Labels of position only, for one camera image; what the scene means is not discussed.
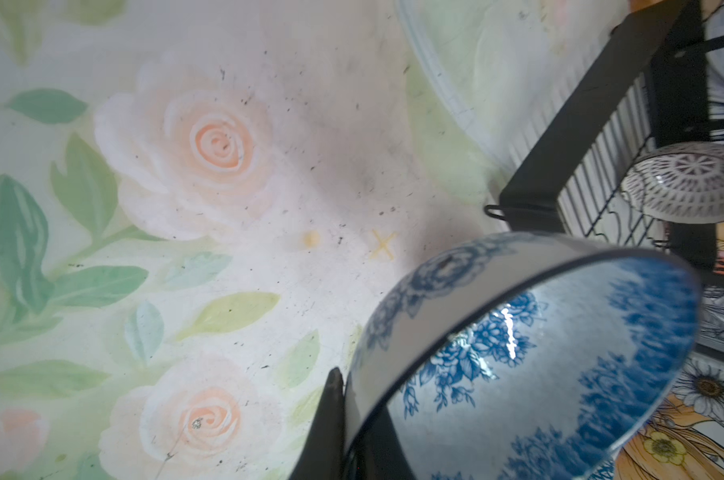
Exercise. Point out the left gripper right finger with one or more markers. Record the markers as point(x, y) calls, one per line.
point(378, 454)

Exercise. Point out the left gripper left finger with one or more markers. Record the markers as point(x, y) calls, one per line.
point(322, 454)

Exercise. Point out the blue floral bowl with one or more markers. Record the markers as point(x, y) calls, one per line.
point(523, 355)

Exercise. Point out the maroon patterned white bowl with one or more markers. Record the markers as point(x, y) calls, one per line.
point(681, 183)

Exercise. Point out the black wire dish rack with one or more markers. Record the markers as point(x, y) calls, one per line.
point(658, 82)

